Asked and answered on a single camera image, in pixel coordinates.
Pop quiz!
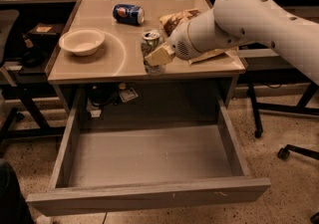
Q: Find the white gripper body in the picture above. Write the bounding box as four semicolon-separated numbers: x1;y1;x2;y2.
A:
167;22;196;60

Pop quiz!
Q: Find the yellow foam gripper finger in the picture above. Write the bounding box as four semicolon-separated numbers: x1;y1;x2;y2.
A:
145;43;175;67

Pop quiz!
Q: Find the green white 7up can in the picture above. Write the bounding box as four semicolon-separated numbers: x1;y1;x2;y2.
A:
141;29;165;76

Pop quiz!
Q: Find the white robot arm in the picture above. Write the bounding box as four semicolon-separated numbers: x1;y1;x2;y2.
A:
146;0;319;84

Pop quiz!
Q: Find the blue pepsi can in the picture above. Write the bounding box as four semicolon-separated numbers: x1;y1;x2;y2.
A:
113;4;145;26

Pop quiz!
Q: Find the grey open drawer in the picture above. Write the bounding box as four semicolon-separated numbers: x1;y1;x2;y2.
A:
27;82;270;216

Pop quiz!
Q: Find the brown yellow chip bag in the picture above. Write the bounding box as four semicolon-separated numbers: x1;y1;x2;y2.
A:
159;9;240;62

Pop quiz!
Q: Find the grey cabinet table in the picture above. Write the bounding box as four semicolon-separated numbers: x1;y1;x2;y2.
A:
45;0;249;116

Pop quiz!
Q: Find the white bowl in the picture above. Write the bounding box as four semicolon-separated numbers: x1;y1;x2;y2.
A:
59;28;105;57

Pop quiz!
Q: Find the black box with label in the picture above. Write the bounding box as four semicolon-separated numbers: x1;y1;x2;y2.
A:
28;23;64;46

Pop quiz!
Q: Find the black office chair base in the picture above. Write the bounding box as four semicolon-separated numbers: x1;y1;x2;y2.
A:
277;144;319;160

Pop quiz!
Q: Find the black desk leg frame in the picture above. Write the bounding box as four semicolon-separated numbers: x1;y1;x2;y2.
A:
246;82;319;139

